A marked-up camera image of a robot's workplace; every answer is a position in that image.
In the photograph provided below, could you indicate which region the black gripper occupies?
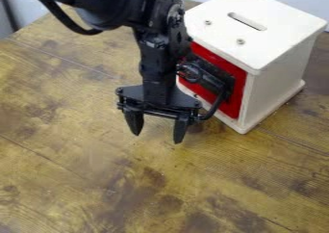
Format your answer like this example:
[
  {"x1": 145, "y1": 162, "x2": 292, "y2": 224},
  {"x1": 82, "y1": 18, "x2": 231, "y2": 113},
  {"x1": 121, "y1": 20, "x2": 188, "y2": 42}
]
[{"x1": 116, "y1": 35, "x2": 200, "y2": 143}]

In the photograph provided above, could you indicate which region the red wooden drawer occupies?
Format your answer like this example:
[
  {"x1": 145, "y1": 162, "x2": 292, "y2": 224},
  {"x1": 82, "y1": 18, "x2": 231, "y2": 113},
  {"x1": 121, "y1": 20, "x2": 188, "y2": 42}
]
[{"x1": 177, "y1": 42, "x2": 247, "y2": 119}]

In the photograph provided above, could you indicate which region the black metal drawer handle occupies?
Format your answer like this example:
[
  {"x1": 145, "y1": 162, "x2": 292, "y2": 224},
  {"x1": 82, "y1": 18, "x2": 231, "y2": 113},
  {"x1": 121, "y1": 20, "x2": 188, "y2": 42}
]
[{"x1": 176, "y1": 53, "x2": 235, "y2": 120}]

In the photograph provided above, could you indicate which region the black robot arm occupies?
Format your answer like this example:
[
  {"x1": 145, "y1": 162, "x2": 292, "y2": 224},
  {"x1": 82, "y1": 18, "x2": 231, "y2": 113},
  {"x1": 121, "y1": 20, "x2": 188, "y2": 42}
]
[{"x1": 38, "y1": 0, "x2": 200, "y2": 143}]

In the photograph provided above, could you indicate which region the white wooden box cabinet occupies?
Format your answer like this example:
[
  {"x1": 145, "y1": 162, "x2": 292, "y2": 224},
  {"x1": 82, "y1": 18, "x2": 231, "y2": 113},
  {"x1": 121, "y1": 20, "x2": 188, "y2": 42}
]
[{"x1": 184, "y1": 0, "x2": 327, "y2": 134}]

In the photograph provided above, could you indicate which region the dark pole at left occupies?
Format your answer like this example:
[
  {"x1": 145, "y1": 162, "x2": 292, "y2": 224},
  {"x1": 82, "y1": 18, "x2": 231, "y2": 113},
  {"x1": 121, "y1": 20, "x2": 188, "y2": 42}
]
[{"x1": 2, "y1": 0, "x2": 18, "y2": 32}]

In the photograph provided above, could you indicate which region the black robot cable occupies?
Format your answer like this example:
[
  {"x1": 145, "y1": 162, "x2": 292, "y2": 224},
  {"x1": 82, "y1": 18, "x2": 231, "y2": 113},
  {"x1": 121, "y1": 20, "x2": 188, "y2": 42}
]
[{"x1": 177, "y1": 63, "x2": 203, "y2": 85}]

